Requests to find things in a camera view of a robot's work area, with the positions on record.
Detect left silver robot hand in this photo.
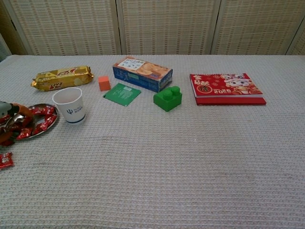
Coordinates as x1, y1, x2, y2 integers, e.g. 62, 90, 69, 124
0, 100, 35, 146

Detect round steel plate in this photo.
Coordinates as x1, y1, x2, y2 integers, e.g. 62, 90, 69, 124
13, 103, 59, 139

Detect white paper cup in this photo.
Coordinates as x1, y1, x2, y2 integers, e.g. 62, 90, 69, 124
52, 87, 86, 125

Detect gold biscuit packet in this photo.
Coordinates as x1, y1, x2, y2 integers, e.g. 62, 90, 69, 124
30, 65, 94, 93

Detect brown wooden screen panel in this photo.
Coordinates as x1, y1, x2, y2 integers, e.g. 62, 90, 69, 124
0, 0, 28, 56

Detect orange cube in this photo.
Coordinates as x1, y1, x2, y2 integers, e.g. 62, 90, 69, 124
98, 75, 112, 92

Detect woven folding screen panel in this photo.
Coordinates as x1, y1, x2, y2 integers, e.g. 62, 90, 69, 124
116, 0, 221, 56
285, 14, 305, 56
211, 0, 305, 56
3, 0, 122, 56

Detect green foil sachet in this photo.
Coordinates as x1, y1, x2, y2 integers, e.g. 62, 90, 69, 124
102, 83, 142, 107

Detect blue orange cookie box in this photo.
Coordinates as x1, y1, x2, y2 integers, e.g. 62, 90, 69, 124
112, 56, 173, 93

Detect green building block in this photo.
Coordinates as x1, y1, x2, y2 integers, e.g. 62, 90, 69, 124
153, 85, 183, 112

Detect white woven tablecloth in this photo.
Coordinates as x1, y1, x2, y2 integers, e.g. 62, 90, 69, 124
0, 54, 305, 229

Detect red 2026 desk calendar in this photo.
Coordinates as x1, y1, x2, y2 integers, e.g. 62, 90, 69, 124
189, 73, 267, 106

